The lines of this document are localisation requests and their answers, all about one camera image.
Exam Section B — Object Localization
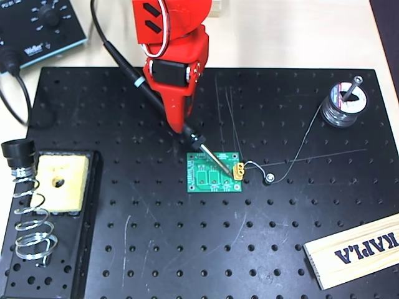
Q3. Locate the teal Weller soldering station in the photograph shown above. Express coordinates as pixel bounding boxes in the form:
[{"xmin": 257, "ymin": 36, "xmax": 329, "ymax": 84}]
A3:
[{"xmin": 0, "ymin": 0, "xmax": 89, "ymax": 75}]

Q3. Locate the black soldering iron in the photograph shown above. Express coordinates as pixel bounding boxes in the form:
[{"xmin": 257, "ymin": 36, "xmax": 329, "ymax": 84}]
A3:
[{"xmin": 103, "ymin": 39, "xmax": 232, "ymax": 178}]

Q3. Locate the thin solder wire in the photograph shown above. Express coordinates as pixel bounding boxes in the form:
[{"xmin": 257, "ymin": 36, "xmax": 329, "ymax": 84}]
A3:
[{"xmin": 242, "ymin": 104, "xmax": 325, "ymax": 184}]

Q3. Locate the wooden plank with Kapla print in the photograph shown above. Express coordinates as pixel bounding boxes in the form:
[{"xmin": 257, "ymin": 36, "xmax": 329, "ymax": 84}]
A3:
[{"xmin": 302, "ymin": 213, "xmax": 399, "ymax": 290}]

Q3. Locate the solder wire spool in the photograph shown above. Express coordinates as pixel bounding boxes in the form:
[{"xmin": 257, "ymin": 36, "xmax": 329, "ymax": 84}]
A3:
[{"xmin": 320, "ymin": 81, "xmax": 368, "ymax": 129}]

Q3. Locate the grey wrist servo cable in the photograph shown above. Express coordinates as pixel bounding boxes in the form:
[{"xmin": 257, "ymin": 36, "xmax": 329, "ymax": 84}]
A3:
[{"xmin": 142, "ymin": 0, "xmax": 171, "ymax": 59}]

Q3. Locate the black stand with spring holder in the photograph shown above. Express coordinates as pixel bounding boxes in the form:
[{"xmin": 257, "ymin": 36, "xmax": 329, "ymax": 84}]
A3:
[{"xmin": 0, "ymin": 139, "xmax": 104, "ymax": 299}]

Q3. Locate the green circuit board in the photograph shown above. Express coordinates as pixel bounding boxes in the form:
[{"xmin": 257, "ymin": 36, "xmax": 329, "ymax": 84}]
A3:
[{"xmin": 186, "ymin": 151, "xmax": 243, "ymax": 193}]

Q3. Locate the black perforated breadboard plate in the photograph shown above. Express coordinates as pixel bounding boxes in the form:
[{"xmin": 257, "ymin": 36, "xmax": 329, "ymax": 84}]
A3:
[{"xmin": 0, "ymin": 67, "xmax": 399, "ymax": 299}]

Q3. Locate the yellow power connector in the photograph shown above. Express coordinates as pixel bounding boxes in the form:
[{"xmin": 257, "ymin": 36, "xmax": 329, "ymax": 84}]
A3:
[{"xmin": 232, "ymin": 161, "xmax": 246, "ymax": 181}]

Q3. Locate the yellow cleaning sponge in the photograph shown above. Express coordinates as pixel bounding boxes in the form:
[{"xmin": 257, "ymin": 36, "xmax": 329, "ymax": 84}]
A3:
[{"xmin": 29, "ymin": 154, "xmax": 90, "ymax": 216}]

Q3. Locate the steel bolt through spool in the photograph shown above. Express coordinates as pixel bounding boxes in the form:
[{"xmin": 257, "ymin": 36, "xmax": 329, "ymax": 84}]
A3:
[{"xmin": 342, "ymin": 76, "xmax": 364, "ymax": 102}]

